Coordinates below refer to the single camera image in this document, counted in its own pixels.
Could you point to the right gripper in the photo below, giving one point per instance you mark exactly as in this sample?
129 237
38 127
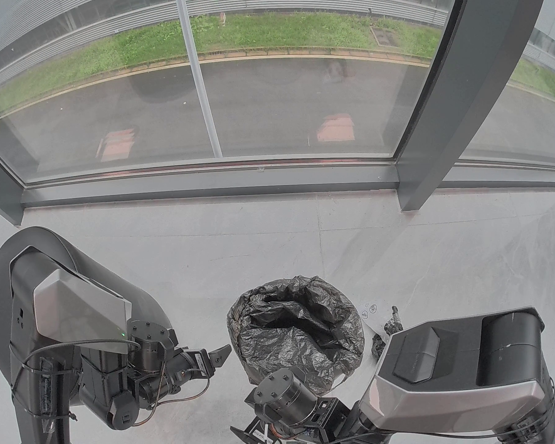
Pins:
277 435

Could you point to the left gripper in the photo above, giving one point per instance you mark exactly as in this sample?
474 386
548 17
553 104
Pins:
189 366

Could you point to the black plastic bag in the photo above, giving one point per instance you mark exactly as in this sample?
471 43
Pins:
277 345

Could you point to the clear printed wrapper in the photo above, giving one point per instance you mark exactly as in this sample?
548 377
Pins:
370 312

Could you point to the black plastic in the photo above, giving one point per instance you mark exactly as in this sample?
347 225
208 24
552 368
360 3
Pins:
393 325

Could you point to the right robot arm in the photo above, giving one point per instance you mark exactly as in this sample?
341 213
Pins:
444 386

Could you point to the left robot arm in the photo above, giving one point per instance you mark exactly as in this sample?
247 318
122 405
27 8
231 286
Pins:
74 303

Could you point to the dark grey round chair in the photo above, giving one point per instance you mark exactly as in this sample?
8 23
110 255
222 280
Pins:
143 303

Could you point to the window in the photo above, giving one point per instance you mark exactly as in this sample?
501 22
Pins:
305 109

